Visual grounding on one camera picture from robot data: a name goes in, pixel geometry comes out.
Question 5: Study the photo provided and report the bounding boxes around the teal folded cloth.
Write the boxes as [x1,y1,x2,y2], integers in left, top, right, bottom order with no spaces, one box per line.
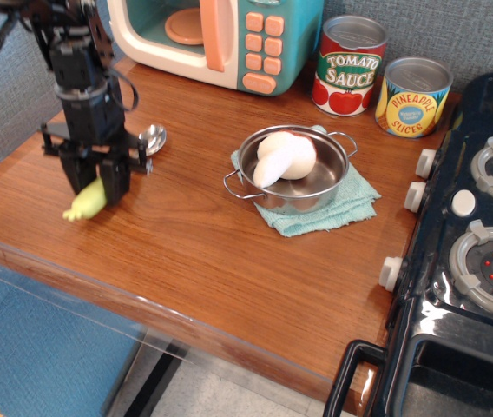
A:
[231,149,381,237]

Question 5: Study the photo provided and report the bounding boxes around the black toy stove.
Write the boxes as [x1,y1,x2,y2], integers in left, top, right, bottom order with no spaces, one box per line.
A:
[325,73,493,416]

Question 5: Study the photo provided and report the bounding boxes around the pineapple slices can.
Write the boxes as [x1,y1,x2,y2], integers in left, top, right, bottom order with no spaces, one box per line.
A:
[375,57,453,138]

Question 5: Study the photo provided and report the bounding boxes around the clear acrylic table guard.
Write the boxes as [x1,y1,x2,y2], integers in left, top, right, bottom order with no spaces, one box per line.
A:
[0,242,328,416]

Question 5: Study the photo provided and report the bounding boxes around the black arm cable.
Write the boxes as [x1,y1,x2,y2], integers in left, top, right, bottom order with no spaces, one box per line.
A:
[0,12,140,112]

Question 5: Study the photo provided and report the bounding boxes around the spoon with green handle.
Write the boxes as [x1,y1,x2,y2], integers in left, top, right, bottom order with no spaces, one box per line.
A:
[56,124,167,222]

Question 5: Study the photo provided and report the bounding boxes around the white plush mushroom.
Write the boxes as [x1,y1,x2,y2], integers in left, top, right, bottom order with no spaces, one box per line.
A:
[253,130,317,189]

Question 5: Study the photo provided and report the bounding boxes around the small steel pot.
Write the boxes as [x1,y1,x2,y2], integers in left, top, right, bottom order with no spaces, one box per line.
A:
[223,125,358,215]

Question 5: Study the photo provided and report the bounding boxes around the toy microwave teal and cream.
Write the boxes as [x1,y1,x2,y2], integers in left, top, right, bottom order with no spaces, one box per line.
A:
[108,0,324,96]

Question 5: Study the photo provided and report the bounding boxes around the tomato sauce can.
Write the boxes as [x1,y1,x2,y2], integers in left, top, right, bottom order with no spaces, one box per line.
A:
[312,15,388,116]

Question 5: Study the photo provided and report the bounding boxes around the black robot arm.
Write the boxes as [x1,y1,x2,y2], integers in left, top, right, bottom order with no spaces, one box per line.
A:
[0,1,151,206]

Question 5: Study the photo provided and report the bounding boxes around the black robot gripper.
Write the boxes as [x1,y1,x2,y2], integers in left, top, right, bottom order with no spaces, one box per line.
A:
[40,89,131,206]

